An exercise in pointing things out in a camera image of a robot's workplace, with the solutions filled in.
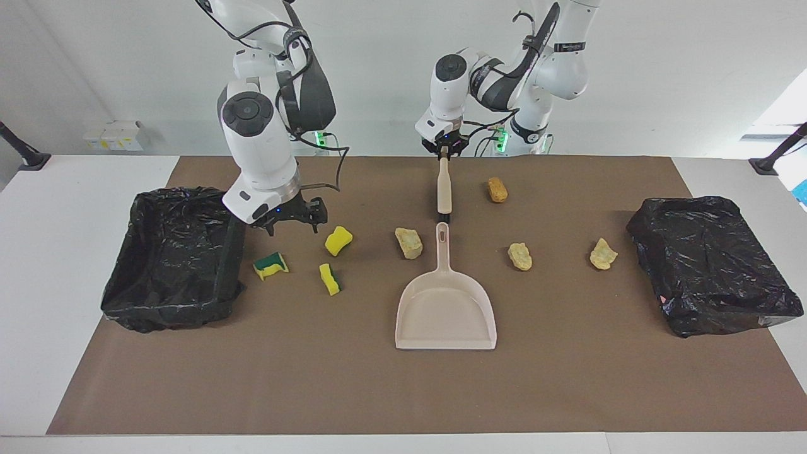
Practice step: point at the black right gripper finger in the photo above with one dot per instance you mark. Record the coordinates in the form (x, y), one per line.
(316, 224)
(272, 229)

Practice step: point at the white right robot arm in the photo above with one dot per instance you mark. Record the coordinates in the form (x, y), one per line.
(258, 157)

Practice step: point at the black camera stand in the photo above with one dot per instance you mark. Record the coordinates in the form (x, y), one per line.
(25, 154)
(772, 161)

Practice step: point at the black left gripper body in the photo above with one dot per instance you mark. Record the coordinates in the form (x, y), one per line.
(451, 142)

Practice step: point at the brown table mat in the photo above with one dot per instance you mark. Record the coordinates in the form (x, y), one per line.
(378, 391)

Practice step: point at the white wall socket box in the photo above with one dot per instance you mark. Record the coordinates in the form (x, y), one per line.
(113, 135)

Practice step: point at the notched yellow green sponge piece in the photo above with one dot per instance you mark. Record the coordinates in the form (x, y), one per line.
(271, 266)

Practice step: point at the pale yellow sponge chunk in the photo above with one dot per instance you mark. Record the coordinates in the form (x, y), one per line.
(520, 256)
(603, 253)
(410, 244)

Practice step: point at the orange-brown oval sponge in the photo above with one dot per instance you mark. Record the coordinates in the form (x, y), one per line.
(497, 190)

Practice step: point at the beige hand brush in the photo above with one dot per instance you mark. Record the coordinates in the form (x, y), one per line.
(444, 189)

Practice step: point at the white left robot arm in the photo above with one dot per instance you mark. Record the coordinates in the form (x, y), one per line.
(451, 94)

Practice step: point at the beige plastic dustpan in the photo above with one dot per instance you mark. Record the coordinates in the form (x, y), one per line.
(444, 315)

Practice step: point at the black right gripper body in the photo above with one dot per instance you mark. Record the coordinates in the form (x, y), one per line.
(299, 210)

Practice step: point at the black bag lined bin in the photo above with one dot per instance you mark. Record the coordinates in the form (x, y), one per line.
(170, 265)

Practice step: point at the small yellow green sponge piece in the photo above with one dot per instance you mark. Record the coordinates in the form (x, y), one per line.
(330, 279)

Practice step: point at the black bag bin, pink spot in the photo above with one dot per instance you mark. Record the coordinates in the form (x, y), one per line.
(706, 265)

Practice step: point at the plain yellow sponge piece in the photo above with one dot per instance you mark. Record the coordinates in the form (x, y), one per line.
(338, 240)

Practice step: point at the blue object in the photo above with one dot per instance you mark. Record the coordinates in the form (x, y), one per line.
(802, 192)

